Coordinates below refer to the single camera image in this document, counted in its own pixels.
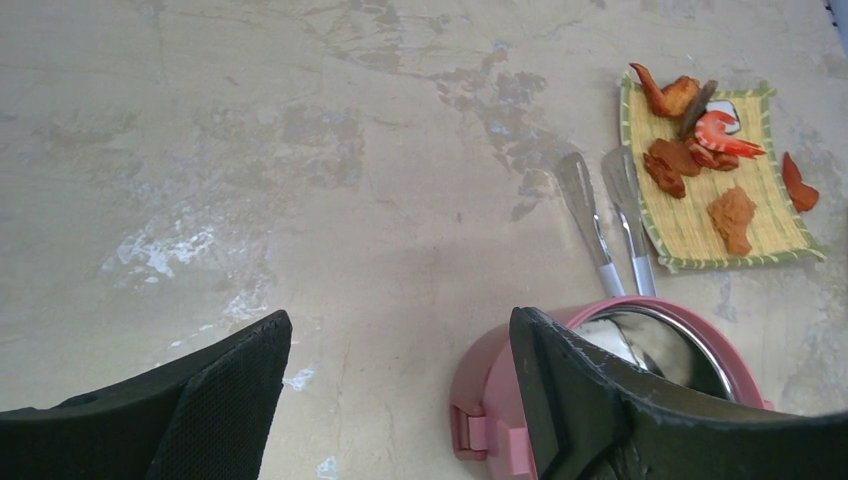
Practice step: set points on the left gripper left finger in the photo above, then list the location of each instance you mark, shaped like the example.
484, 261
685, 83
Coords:
206, 415

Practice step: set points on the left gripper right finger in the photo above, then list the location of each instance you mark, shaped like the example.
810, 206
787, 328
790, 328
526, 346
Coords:
591, 415

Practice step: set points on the red steel pot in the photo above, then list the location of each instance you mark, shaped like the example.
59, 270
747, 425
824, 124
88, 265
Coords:
486, 413

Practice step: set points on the white black rice cake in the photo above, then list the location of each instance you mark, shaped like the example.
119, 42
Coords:
606, 334

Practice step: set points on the yellow food tray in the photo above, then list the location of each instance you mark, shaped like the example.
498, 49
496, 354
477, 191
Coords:
681, 229

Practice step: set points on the orange fried cutlet toy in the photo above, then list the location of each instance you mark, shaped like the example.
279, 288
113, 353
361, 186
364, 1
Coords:
731, 214

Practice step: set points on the toy food pile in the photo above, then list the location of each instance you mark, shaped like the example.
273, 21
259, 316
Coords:
668, 161

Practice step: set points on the loose red pepper slice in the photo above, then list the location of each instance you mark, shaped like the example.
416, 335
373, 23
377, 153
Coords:
803, 197

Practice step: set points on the red shrimp toy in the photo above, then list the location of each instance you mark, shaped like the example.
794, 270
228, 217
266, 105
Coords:
710, 132

